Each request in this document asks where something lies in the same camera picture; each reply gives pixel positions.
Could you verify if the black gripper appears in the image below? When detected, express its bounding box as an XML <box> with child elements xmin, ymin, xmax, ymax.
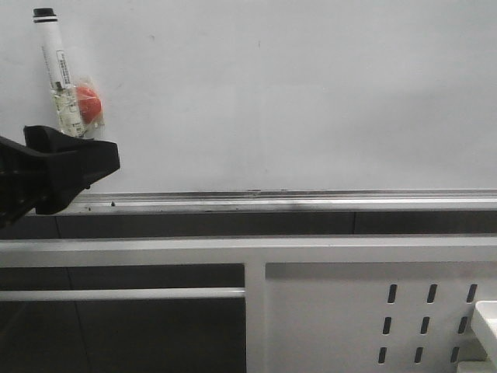
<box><xmin>1</xmin><ymin>126</ymin><xmax>120</xmax><ymax>228</ymax></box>

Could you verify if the red round magnet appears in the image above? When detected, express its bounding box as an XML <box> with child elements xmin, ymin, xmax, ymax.
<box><xmin>75</xmin><ymin>76</ymin><xmax>105</xmax><ymax>138</ymax></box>

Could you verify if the white whiteboard marker black tip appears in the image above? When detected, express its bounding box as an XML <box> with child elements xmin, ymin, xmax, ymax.
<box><xmin>33</xmin><ymin>8</ymin><xmax>87</xmax><ymax>138</ymax></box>

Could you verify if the white whiteboard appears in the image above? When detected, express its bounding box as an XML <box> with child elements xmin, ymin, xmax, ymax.
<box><xmin>0</xmin><ymin>0</ymin><xmax>497</xmax><ymax>195</ymax></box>

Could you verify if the white perforated metal panel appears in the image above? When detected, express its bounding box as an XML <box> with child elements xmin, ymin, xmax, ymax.
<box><xmin>266</xmin><ymin>262</ymin><xmax>496</xmax><ymax>372</ymax></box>

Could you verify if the white plastic bin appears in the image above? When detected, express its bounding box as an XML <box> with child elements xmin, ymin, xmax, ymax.
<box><xmin>456</xmin><ymin>301</ymin><xmax>496</xmax><ymax>372</ymax></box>

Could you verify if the white metal frame rack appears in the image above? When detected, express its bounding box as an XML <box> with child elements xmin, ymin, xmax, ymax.
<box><xmin>1</xmin><ymin>235</ymin><xmax>496</xmax><ymax>372</ymax></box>

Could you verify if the aluminium whiteboard tray rail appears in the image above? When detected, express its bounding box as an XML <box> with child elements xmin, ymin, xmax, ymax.
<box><xmin>65</xmin><ymin>189</ymin><xmax>497</xmax><ymax>217</ymax></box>

